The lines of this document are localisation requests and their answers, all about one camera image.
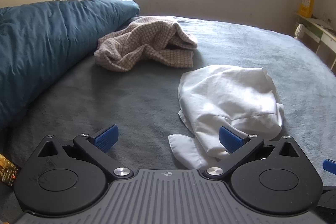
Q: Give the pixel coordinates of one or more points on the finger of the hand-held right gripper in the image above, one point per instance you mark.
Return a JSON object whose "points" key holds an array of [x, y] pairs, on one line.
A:
{"points": [[330, 165]]}

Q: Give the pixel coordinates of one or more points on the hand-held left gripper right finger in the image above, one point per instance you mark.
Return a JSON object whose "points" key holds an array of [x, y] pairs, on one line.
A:
{"points": [[231, 138]]}

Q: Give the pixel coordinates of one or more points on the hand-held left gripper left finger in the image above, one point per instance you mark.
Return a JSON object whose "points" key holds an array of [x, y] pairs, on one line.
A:
{"points": [[105, 138]]}

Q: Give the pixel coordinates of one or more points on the white button shirt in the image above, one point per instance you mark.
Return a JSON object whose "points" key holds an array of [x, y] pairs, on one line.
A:
{"points": [[231, 98]]}

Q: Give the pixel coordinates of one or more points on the beige knitted sweater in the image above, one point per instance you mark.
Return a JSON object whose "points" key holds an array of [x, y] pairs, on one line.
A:
{"points": [[136, 40]]}

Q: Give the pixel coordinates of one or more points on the cream bedpost finial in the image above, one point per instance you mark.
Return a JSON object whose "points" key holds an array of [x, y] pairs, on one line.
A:
{"points": [[299, 31]]}

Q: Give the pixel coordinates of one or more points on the cream desk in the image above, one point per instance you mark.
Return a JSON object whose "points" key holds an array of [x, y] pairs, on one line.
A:
{"points": [[323, 35]]}

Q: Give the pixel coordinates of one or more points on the yellow box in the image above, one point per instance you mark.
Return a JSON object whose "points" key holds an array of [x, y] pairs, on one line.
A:
{"points": [[305, 6]]}

